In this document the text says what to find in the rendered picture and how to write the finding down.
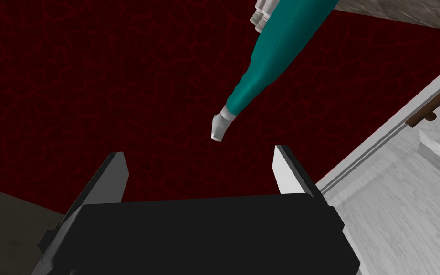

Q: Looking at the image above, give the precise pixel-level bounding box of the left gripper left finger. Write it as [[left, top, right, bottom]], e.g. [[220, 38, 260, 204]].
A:
[[65, 151, 130, 220]]

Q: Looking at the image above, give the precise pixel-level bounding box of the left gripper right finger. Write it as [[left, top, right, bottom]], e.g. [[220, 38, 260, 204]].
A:
[[272, 145, 324, 199]]

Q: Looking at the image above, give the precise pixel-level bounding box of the white wooden cupboard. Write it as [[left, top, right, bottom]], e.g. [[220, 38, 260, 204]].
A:
[[315, 55, 440, 275]]

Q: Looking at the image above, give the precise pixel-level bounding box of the teal bottle with white cap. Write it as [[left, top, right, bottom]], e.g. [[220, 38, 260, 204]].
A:
[[210, 0, 340, 143]]

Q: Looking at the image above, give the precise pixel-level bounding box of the white ribbed object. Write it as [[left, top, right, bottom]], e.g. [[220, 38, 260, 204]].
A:
[[250, 0, 281, 34]]

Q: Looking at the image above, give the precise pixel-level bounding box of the brown bar handle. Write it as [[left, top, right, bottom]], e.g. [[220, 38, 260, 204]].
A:
[[405, 81, 440, 128]]

